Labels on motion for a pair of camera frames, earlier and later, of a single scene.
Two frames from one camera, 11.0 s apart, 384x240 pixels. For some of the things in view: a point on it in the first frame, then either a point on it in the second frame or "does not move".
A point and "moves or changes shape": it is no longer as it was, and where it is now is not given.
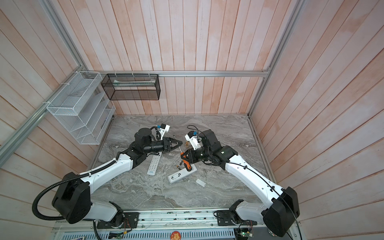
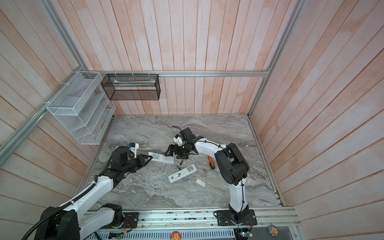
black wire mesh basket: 132,86 does not move
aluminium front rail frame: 172,224 does not move
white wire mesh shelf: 83,107 does not move
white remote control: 154,164 to 161,157
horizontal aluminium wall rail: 201,73 does not move
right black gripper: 191,158 to 178,152
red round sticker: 175,235 does not move
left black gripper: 166,143 to 141,158
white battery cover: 201,182 does not move
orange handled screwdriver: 187,165 moves or changes shape
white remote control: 181,174 does not move
